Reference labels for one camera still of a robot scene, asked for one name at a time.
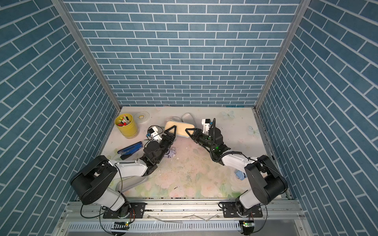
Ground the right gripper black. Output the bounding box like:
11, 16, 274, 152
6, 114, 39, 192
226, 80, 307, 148
187, 129, 217, 152

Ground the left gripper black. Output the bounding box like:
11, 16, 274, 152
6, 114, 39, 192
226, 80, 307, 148
154, 126, 175, 164

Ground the beige umbrella case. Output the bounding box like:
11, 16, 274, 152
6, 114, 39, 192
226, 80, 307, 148
164, 121, 195, 138

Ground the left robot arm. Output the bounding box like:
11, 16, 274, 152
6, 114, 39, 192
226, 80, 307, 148
70, 125, 177, 218

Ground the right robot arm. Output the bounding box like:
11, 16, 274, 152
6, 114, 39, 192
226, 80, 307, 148
185, 119, 288, 215

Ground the clear tape roll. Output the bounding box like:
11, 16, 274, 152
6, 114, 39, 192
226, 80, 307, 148
133, 111, 150, 124

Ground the yellow cup with markers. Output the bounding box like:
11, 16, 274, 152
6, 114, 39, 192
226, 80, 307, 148
114, 114, 138, 139

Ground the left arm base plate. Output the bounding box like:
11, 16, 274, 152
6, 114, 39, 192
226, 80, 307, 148
102, 202, 146, 220

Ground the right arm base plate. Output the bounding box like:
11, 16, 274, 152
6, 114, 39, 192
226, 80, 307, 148
218, 202, 263, 218

